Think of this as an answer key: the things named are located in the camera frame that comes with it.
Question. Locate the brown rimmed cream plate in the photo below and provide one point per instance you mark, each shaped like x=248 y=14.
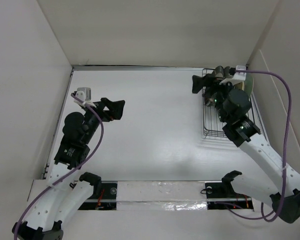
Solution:
x=210 y=100

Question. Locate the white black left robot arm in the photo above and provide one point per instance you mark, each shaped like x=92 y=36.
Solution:
x=48 y=213

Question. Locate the beige bird painted plate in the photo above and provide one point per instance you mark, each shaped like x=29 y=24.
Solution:
x=240 y=86

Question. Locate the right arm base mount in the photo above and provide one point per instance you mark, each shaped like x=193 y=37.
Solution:
x=220 y=195

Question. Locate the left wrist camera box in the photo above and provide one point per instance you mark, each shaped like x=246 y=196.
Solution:
x=82 y=96

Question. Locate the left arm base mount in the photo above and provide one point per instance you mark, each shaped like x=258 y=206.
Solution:
x=104 y=196

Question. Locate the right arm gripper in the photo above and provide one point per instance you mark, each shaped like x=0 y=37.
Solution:
x=199 y=83

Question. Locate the dark wire dish rack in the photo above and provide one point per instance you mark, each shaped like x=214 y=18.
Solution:
x=233 y=113

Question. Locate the black striped rim plate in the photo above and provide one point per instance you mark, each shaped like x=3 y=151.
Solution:
x=219 y=72

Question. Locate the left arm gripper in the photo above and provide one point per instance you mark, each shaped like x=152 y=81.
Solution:
x=115 y=113

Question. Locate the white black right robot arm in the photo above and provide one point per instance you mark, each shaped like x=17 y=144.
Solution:
x=160 y=138

